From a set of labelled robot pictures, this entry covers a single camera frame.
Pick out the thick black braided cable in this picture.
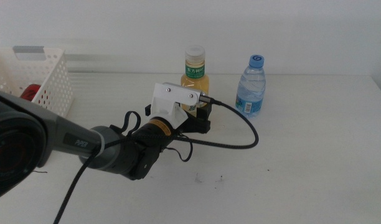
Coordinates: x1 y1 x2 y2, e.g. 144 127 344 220
52 95 260 224

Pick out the thin black cable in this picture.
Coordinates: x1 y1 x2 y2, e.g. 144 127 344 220
120 111 194 162

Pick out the clear water bottle blue cap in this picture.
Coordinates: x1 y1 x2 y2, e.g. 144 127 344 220
235 54 266 118

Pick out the yellow tea bottle white cap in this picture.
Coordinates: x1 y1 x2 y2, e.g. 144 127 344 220
180 45 210 118

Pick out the white perforated plastic basket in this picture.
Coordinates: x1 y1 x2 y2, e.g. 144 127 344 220
0 46 75 118

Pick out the red cola can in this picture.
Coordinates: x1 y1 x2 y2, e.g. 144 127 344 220
21 83 42 101

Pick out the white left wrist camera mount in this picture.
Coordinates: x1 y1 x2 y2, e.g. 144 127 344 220
149 82 201 129

